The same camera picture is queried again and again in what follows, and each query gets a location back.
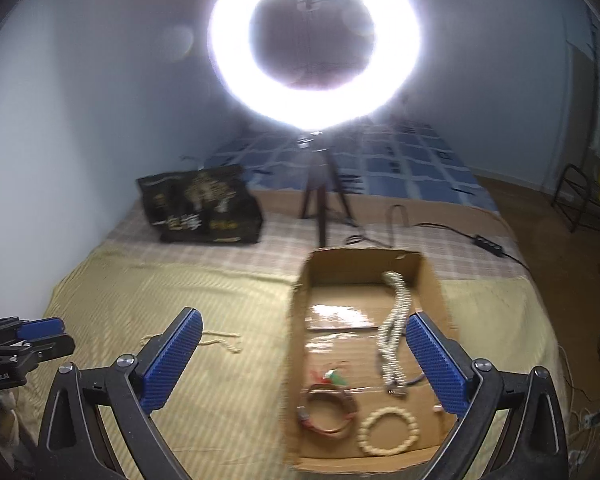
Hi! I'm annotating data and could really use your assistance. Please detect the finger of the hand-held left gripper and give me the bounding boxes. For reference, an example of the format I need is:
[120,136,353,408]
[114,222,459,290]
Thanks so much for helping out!
[22,334,76,364]
[15,317,65,341]

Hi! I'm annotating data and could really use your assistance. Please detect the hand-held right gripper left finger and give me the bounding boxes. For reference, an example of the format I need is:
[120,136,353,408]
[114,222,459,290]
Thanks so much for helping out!
[34,306,204,480]

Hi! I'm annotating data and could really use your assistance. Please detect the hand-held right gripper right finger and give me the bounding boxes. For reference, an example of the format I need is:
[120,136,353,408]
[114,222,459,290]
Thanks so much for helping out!
[405,311,570,480]

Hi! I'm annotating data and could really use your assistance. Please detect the thick white bead necklace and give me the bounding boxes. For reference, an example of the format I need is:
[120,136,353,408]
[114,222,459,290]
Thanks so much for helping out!
[376,270,414,399]

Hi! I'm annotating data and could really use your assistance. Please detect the thin white bead necklace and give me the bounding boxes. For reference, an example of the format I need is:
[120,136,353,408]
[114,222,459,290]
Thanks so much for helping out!
[199,329,245,356]

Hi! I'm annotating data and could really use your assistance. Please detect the red string green pendant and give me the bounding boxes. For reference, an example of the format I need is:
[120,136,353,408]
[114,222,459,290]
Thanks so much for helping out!
[307,368,355,392]

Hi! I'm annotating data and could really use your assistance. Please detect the white bead bracelet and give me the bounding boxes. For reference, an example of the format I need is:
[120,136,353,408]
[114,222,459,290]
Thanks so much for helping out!
[358,407,420,457]

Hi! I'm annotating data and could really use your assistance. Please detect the cardboard box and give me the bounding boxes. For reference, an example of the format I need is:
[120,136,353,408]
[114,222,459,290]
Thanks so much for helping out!
[284,247,462,474]

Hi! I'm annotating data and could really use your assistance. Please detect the dark round bangle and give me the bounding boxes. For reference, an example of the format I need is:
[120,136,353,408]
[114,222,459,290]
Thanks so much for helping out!
[298,384,357,437]

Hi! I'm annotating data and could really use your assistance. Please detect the yellow striped blanket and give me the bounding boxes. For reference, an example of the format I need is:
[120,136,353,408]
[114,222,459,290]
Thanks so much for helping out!
[17,245,565,480]

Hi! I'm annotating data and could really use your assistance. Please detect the black printed bag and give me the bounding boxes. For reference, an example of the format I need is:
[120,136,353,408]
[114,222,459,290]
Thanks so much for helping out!
[136,163,265,245]

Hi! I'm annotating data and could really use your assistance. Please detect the checked bed sheet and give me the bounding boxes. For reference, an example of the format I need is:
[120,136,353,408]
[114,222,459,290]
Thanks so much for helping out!
[101,189,532,282]

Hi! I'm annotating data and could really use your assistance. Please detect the blue patterned blanket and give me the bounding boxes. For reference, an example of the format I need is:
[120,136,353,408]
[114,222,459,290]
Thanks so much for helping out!
[202,117,499,212]

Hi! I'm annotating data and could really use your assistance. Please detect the dark tripod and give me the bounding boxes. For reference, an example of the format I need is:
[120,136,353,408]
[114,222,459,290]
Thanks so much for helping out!
[297,130,359,249]

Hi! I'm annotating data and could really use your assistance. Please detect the black clothes rack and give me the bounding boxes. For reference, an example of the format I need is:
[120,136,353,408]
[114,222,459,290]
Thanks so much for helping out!
[552,10,600,234]

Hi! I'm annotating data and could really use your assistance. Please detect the black cable with controller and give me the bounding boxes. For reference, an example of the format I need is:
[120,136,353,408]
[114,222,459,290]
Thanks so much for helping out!
[347,203,529,269]

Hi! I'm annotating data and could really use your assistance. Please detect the white cables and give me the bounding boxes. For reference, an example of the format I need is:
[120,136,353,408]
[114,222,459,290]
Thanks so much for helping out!
[555,345,600,476]

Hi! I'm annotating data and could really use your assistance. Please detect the ring light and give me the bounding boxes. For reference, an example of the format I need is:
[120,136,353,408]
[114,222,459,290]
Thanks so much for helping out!
[207,0,422,130]

